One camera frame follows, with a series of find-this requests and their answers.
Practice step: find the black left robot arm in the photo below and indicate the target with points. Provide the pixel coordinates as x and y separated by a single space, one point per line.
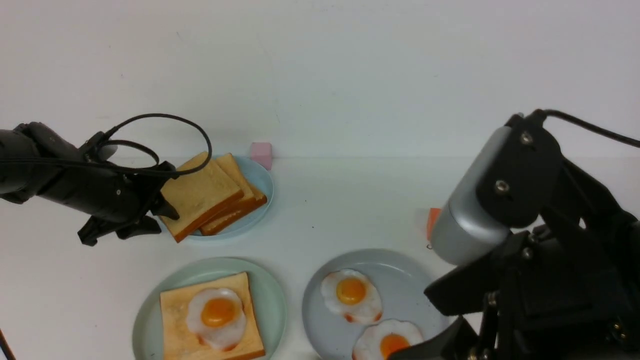
37 162

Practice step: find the toast slice bottom of stack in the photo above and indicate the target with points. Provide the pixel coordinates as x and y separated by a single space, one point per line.
234 213

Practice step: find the light blue plate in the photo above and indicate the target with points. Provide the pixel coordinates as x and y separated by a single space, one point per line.
260 178

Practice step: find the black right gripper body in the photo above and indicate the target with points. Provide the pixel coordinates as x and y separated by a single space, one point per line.
567 290

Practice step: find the orange foam cube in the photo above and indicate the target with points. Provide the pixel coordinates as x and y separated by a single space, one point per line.
432 218

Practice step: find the pink foam cube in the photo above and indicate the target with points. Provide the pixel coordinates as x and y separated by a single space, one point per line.
262 154

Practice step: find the fried egg on plate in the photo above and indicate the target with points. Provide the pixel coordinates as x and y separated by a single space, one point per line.
381 340
351 295

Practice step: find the fried egg lower on plate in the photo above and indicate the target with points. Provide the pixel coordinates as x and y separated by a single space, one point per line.
381 340

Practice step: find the fried egg upper on plate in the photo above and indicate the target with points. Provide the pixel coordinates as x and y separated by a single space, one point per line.
351 295

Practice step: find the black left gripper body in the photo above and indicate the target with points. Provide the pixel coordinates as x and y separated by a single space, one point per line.
116 203

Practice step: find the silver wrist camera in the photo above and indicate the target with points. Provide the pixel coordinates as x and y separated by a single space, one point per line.
102 147
511 178

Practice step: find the toast slice for sandwich base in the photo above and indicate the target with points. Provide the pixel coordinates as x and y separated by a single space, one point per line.
180 344

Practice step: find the fried egg moved to sandwich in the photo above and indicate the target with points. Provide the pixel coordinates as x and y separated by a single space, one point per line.
217 319

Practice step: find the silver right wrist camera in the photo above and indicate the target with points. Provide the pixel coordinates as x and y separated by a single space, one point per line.
511 178

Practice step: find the toast slice for sandwich top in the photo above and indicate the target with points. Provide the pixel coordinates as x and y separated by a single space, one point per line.
197 198

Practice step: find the pale green plate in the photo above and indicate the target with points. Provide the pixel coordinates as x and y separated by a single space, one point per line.
269 298

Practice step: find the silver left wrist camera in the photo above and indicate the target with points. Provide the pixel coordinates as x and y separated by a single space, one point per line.
102 147

